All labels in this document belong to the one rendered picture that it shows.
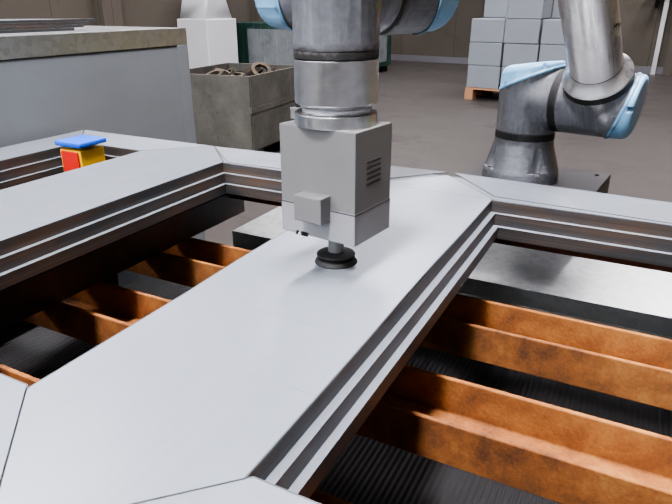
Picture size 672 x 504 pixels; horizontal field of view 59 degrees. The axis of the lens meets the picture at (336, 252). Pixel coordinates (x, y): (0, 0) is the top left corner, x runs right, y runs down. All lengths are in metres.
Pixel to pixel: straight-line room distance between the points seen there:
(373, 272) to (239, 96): 3.89
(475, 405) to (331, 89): 0.37
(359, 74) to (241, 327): 0.23
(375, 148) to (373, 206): 0.05
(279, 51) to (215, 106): 5.41
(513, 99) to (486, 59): 6.56
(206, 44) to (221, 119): 4.89
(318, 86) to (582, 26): 0.60
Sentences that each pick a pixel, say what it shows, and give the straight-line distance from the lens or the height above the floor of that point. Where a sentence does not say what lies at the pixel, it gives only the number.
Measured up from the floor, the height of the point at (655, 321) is 0.67.
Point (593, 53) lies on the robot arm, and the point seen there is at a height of 1.03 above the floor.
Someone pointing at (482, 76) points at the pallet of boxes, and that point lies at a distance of 7.80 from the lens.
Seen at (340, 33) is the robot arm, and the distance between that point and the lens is 0.51.
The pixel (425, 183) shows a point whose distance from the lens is 0.87.
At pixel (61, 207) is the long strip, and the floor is 0.86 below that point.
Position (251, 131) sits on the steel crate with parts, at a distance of 4.42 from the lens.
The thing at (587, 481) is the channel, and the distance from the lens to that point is 0.61.
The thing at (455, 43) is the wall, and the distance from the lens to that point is 12.90.
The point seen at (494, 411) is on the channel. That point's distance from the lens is 0.68.
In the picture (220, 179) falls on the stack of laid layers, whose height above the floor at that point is 0.84.
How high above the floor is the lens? 1.10
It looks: 23 degrees down
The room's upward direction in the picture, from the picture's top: straight up
